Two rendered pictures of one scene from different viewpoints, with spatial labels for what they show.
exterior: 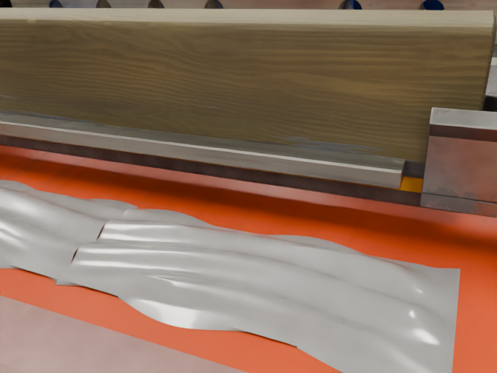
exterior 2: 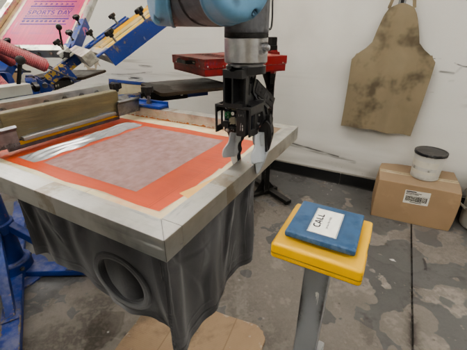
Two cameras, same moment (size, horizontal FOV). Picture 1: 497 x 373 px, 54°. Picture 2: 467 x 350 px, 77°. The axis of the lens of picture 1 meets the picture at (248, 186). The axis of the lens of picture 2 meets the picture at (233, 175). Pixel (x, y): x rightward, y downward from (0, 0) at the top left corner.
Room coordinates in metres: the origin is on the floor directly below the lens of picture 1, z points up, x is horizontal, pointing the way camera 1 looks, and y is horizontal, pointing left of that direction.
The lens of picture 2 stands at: (-0.24, 0.87, 1.23)
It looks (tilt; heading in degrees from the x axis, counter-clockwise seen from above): 26 degrees down; 273
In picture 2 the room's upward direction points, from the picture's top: straight up
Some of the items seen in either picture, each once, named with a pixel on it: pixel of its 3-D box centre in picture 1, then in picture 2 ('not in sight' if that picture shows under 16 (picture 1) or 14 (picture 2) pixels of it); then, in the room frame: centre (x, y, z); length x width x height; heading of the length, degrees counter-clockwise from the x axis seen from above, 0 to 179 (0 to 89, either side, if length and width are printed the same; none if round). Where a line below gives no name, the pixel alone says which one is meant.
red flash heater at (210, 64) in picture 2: not in sight; (231, 62); (-0.13, -1.12, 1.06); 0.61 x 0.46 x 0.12; 34
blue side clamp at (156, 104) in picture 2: not in sight; (133, 107); (0.19, -0.21, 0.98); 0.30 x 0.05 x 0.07; 154
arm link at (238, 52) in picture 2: not in sight; (247, 53); (-0.24, 0.32, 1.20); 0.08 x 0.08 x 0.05
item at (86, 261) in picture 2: not in sight; (92, 239); (0.12, 0.33, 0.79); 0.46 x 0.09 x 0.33; 154
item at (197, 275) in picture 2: not in sight; (217, 244); (-0.17, 0.27, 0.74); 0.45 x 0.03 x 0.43; 64
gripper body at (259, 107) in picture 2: not in sight; (243, 100); (-0.23, 0.33, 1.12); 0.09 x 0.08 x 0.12; 64
